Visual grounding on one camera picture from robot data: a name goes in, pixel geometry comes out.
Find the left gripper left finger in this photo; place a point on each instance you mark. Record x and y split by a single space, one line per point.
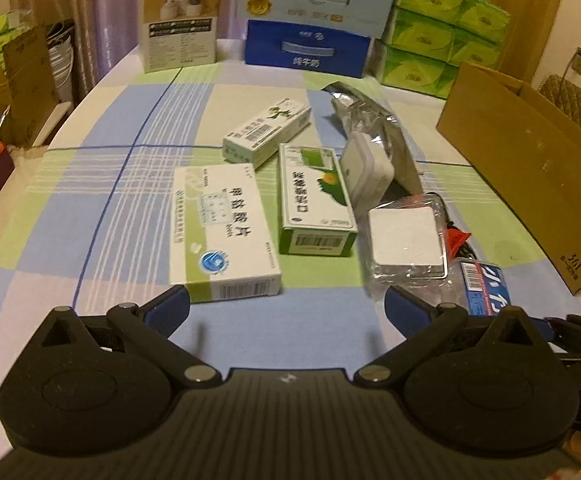
145 332

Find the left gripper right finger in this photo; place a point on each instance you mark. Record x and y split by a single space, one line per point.
427 330

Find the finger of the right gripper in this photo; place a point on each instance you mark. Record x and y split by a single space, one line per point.
565 333

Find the blue white small packet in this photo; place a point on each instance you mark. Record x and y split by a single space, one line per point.
484 287

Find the clear packaged white square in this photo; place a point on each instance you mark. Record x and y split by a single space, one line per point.
406 242

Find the large white green medicine box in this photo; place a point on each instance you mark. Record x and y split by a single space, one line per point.
221 246

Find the white square night light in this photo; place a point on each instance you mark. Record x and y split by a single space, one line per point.
367 171

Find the silver foil pouch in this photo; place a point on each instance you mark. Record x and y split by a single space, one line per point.
358 113

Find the checked tablecloth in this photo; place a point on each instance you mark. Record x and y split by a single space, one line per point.
93 226

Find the brown cardboard box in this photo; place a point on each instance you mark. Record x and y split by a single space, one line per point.
528 151

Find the long white ointment box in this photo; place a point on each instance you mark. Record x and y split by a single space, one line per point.
257 140

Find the quilted brown chair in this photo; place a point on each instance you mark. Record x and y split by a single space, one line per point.
563 94

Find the brown cardboard boxes left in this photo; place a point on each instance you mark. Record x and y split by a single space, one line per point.
27 88

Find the green tissue pack stack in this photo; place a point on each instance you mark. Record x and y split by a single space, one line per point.
426 41

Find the dark blue milk carton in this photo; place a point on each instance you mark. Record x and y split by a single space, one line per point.
306 47

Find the white product box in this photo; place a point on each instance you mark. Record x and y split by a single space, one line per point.
177 33

